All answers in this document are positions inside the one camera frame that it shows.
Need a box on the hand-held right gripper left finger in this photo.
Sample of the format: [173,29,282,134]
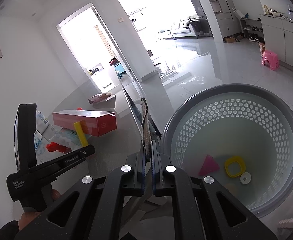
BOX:
[14,152,147,240]

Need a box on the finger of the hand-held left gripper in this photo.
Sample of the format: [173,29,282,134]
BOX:
[80,144,96,159]

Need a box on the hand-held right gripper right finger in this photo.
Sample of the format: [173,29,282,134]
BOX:
[152,140,278,240]

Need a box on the yellow stick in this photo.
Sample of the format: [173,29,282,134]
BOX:
[73,122,89,147]

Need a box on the grey perforated plastic basket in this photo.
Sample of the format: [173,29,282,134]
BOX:
[161,83,293,218]

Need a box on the pink mesh cone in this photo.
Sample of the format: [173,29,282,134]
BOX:
[199,154,221,177]

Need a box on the sloth plush toy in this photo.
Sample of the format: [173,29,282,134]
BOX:
[141,97,153,162]

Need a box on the yellow plastic ring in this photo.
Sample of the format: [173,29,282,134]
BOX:
[224,156,246,178]

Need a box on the white round lid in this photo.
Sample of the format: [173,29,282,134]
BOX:
[240,172,252,185]

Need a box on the person's left forearm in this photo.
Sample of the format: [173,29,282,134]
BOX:
[0,220,20,237]

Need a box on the person's left hand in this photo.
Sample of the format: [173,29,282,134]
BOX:
[18,189,62,233]

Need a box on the clear plastic bag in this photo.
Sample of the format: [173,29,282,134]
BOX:
[50,127,87,150]

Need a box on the red plastic toy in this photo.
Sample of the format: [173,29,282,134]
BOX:
[46,141,72,154]

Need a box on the long red box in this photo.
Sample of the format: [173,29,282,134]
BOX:
[52,109,117,137]

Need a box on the wet wipes pack blue lid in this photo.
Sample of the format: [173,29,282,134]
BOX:
[35,110,49,134]

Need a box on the brown paper bag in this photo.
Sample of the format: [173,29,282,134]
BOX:
[88,93,116,104]

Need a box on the beige plastic stool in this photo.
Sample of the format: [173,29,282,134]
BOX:
[277,215,293,236]

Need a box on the grey sofa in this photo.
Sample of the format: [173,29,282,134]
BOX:
[159,15,195,40]

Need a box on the pink plastic stool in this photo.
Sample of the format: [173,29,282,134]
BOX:
[262,50,280,70]

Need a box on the grey refrigerator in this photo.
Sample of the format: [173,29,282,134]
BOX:
[188,0,213,38]

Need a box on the shoe rack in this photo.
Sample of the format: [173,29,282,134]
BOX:
[240,17,265,43]

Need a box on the white shopping bag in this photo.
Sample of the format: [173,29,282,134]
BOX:
[232,7,245,21]

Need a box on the tall white shelf cabinet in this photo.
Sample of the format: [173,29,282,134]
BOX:
[199,0,238,38]

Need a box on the white sideboard cabinet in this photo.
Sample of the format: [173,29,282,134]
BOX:
[260,14,293,77]

